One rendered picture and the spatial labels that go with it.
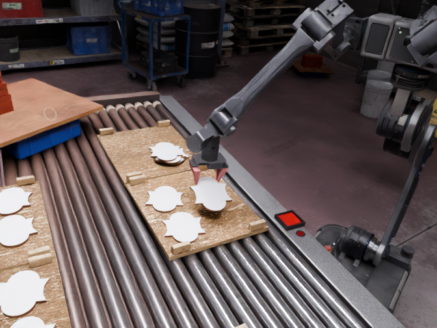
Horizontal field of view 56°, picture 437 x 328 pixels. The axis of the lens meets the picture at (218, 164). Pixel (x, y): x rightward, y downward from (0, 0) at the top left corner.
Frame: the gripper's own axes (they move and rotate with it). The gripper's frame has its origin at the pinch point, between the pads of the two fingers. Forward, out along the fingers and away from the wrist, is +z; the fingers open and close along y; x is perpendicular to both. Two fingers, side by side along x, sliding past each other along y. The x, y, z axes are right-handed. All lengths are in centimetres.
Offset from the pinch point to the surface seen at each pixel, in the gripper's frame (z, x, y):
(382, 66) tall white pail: 44, 323, 358
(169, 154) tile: 3.9, 29.6, -5.6
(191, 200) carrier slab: 8.5, 2.1, -4.2
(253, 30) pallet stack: 31, 476, 237
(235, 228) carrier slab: 9.0, -15.7, 5.2
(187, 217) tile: 8.2, -7.4, -8.4
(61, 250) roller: 12.2, -10.7, -47.3
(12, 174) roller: 11, 35, -63
